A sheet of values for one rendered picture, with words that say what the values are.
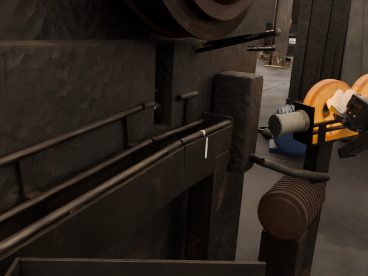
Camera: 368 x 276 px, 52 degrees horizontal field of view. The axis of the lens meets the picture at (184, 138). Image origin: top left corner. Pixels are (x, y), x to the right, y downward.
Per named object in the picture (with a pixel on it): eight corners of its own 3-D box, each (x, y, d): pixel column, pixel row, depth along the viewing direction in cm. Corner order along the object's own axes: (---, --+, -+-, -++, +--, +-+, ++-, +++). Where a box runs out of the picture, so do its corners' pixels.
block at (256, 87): (203, 166, 96) (211, 72, 89) (218, 157, 103) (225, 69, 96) (242, 177, 91) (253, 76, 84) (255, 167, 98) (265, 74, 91)
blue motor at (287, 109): (268, 158, 274) (274, 111, 264) (268, 137, 327) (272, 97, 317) (312, 163, 268) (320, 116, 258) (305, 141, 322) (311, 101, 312)
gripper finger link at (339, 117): (340, 104, 99) (363, 121, 93) (338, 109, 100) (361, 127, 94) (326, 104, 97) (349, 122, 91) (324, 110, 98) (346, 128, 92)
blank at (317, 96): (302, 82, 99) (311, 84, 96) (348, 75, 105) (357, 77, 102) (299, 137, 104) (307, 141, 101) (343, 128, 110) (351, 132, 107)
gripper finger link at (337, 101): (334, 81, 100) (358, 98, 94) (326, 101, 104) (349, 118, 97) (325, 81, 99) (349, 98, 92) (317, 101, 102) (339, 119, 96)
